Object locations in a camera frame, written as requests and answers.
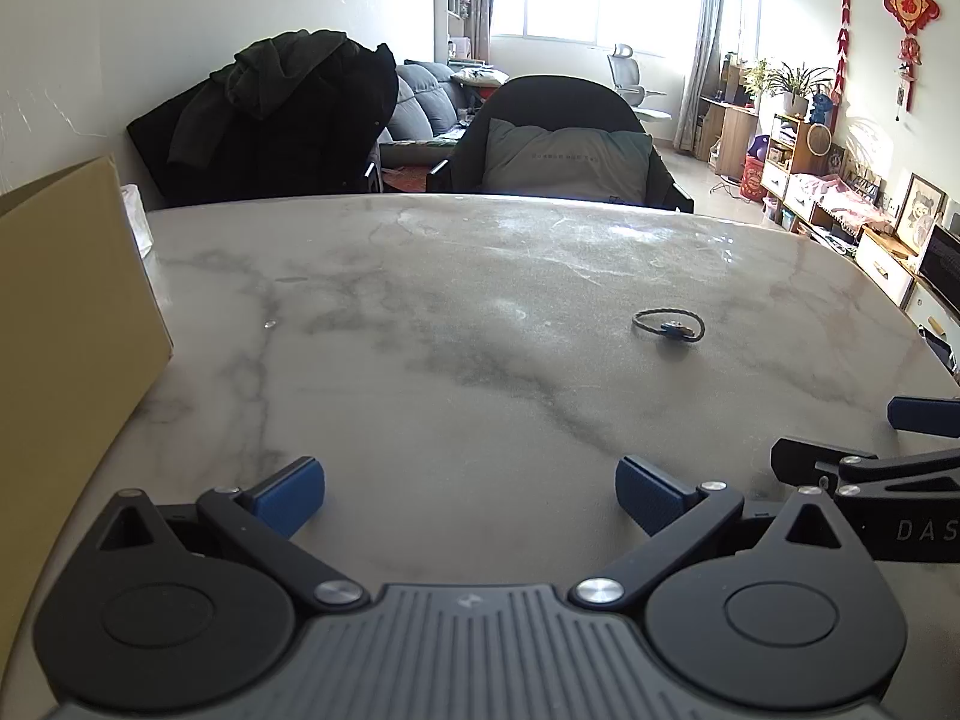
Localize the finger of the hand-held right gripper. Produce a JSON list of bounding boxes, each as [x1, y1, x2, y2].
[[887, 394, 960, 441], [771, 439, 960, 497]]

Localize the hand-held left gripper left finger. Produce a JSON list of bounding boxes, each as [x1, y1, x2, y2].
[[96, 456, 372, 611]]

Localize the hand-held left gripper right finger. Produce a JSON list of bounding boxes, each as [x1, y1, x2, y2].
[[568, 454, 850, 611]]

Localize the black microwave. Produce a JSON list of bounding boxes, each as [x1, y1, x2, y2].
[[916, 223, 960, 295]]

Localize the white wooden TV cabinet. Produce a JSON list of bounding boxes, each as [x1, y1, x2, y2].
[[761, 112, 960, 362]]

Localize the framed cartoon picture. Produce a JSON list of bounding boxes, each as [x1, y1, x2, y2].
[[896, 172, 949, 246]]

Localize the pink cloth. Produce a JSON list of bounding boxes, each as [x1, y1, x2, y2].
[[787, 172, 887, 231]]

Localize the yellow cardboard box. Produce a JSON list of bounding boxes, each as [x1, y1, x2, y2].
[[0, 156, 175, 653]]

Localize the tissue pack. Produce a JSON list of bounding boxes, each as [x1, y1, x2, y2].
[[120, 184, 156, 261]]

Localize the wooden shelf unit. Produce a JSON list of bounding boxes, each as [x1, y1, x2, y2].
[[697, 64, 764, 179]]

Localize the grey cushion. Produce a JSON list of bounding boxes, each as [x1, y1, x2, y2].
[[482, 120, 653, 205]]

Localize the potted plants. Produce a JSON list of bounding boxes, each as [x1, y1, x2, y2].
[[739, 56, 835, 119]]

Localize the black coat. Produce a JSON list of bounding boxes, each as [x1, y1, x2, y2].
[[126, 28, 400, 211]]

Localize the red hanging garland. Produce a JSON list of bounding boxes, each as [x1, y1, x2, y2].
[[831, 0, 854, 102]]

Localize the black armchair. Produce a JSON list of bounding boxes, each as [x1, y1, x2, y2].
[[427, 75, 697, 212]]

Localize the red knot ornament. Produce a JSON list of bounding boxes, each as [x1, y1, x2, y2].
[[883, 0, 942, 113]]

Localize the white office chair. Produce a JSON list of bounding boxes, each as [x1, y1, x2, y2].
[[607, 43, 674, 125]]

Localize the grey sofa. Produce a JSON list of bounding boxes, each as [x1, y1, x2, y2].
[[379, 60, 511, 166]]

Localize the grey curtain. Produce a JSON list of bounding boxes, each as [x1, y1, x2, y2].
[[673, 0, 732, 155]]

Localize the white bookshelf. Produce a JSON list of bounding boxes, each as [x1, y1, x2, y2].
[[431, 0, 475, 65]]

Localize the dark hair tie with charm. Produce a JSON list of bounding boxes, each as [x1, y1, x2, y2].
[[632, 309, 707, 344]]

